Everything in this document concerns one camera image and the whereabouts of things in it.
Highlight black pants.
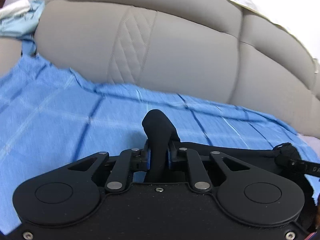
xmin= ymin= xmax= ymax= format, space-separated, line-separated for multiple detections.
xmin=142 ymin=109 xmax=317 ymax=224

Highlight blue checkered bed sheet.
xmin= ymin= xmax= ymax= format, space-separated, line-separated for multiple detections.
xmin=1 ymin=54 xmax=319 ymax=239

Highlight beige padded headboard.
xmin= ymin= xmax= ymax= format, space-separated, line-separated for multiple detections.
xmin=35 ymin=0 xmax=319 ymax=137

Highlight light blue crumpled cloth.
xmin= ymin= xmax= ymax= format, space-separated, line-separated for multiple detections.
xmin=1 ymin=0 xmax=46 ymax=38

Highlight white crumpled cloth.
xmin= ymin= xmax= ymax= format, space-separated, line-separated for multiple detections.
xmin=0 ymin=0 xmax=31 ymax=20

